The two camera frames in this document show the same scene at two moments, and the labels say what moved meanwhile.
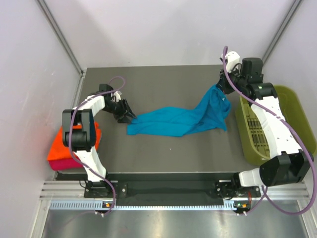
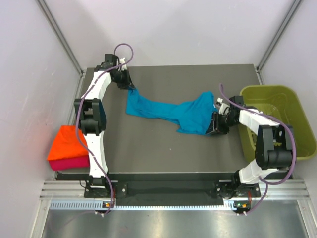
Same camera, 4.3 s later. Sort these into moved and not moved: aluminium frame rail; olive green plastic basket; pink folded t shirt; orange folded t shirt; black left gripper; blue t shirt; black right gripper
Moved: black left gripper; black right gripper; blue t shirt
Not moved: olive green plastic basket; orange folded t shirt; pink folded t shirt; aluminium frame rail
